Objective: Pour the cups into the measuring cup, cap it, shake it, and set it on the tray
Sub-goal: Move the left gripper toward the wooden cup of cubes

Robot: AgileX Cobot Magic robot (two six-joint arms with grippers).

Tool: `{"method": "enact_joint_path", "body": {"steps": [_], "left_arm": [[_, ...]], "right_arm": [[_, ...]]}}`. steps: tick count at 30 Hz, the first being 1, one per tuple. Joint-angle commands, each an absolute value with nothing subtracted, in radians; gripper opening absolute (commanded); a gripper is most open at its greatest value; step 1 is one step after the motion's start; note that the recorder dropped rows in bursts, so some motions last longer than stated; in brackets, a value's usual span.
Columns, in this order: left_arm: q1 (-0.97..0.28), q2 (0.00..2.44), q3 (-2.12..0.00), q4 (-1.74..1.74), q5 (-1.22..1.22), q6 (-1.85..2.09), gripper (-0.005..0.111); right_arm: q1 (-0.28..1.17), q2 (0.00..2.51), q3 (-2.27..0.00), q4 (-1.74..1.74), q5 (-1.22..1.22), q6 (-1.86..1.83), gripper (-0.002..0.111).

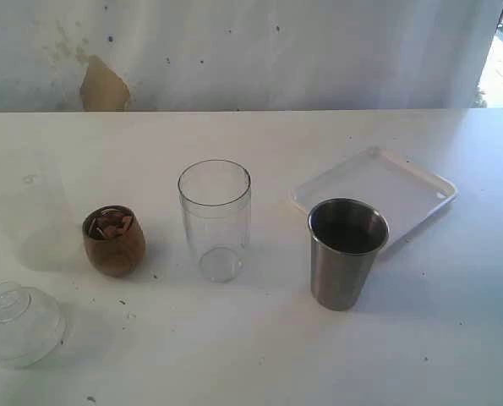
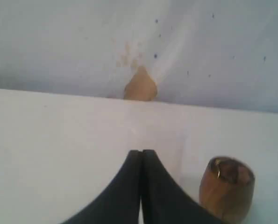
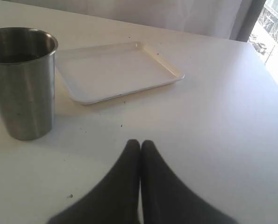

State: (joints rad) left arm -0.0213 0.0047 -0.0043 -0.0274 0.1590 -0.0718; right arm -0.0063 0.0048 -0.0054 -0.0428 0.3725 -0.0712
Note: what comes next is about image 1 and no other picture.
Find stainless steel cup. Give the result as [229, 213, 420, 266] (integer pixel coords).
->
[308, 198, 390, 311]

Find brown wooden cup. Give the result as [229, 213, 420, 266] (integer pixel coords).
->
[81, 205, 146, 277]

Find translucent white plastic cup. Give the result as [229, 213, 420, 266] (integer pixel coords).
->
[0, 148, 76, 272]

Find clear plastic cup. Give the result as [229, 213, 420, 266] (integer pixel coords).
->
[178, 159, 251, 283]

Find clear dome lid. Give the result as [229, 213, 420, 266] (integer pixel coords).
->
[0, 282, 66, 369]

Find brown wooden cubes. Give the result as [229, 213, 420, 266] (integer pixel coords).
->
[89, 209, 132, 240]

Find white square plastic tray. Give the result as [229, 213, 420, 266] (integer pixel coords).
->
[292, 146, 458, 255]

